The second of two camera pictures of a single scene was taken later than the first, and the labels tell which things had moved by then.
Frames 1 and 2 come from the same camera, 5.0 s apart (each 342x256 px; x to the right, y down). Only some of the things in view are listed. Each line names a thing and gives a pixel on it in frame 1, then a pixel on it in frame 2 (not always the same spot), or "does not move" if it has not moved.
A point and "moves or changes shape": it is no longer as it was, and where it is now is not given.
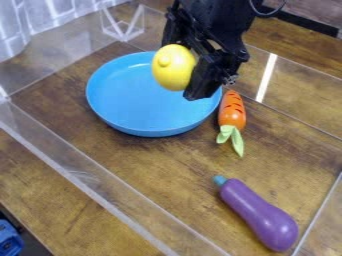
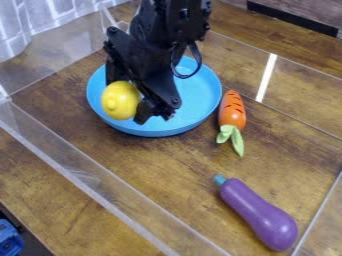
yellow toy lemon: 172,65 moves or changes shape
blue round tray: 131,101 does not move
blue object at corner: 11,241 does not move
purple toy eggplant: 271,224 does not move
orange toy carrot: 233,119 does not move
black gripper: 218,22 → 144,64
